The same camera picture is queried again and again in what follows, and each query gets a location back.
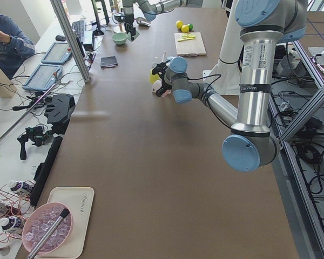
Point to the beige tray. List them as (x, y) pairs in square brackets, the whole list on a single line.
[(79, 201)]

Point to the mint green bowl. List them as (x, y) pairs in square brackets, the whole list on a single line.
[(119, 38)]

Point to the pink bowl with ice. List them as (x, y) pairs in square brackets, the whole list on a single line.
[(40, 221)]

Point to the yellow cup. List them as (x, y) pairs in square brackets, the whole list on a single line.
[(153, 77)]

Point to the yellow plastic knife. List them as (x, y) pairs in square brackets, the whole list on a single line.
[(185, 39)]

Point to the black keyboard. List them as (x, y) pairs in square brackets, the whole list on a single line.
[(79, 28)]

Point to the white wire cup holder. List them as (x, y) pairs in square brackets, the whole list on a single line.
[(163, 59)]

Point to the mint green cup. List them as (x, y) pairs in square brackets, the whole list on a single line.
[(132, 34)]

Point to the person in blue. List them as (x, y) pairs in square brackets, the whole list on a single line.
[(15, 46)]

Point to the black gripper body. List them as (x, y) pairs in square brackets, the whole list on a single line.
[(162, 86), (128, 19)]

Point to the metal scoop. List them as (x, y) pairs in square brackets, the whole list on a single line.
[(141, 21)]

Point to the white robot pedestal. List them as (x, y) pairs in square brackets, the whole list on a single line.
[(225, 75)]

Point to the aluminium frame post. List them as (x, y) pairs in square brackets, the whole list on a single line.
[(71, 38)]

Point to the wooden mug tree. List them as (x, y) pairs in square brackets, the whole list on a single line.
[(116, 7)]

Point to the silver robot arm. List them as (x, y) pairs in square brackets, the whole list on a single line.
[(255, 28), (149, 11)]

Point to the yellow lemon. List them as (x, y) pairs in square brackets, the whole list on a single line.
[(185, 28), (179, 24)]

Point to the wooden cutting board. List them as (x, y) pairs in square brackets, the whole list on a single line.
[(190, 48)]

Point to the pink cup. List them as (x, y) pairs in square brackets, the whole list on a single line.
[(161, 89)]

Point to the teach pendant tablet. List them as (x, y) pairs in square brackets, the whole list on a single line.
[(43, 77), (58, 54)]

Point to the grey folded cloth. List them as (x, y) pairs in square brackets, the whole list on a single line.
[(110, 61)]

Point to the green lime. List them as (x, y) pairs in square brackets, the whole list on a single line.
[(190, 26)]

